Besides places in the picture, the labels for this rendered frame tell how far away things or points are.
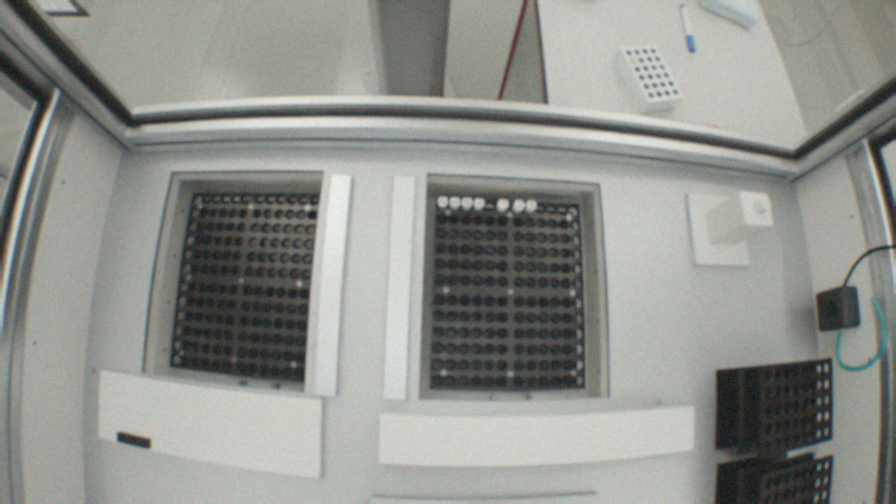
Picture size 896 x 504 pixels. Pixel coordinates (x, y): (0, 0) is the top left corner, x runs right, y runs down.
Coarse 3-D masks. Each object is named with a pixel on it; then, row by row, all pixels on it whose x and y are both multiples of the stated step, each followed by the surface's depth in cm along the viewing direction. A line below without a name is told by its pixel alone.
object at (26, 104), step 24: (0, 72) 28; (0, 96) 28; (24, 96) 32; (0, 120) 29; (24, 120) 33; (0, 144) 30; (24, 144) 33; (0, 168) 30; (0, 192) 30; (0, 216) 31
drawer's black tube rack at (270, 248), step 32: (224, 224) 55; (256, 224) 53; (288, 224) 53; (192, 256) 51; (224, 256) 52; (256, 256) 52; (288, 256) 55; (192, 288) 53; (224, 288) 53; (256, 288) 51; (288, 288) 51; (192, 320) 49; (224, 320) 49; (256, 320) 52; (288, 320) 50; (192, 352) 48; (224, 352) 49; (256, 352) 52; (288, 352) 52
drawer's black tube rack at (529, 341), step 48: (480, 240) 53; (528, 240) 57; (480, 288) 52; (528, 288) 52; (576, 288) 53; (432, 336) 50; (480, 336) 51; (528, 336) 54; (576, 336) 54; (432, 384) 49; (480, 384) 49; (528, 384) 52; (576, 384) 53
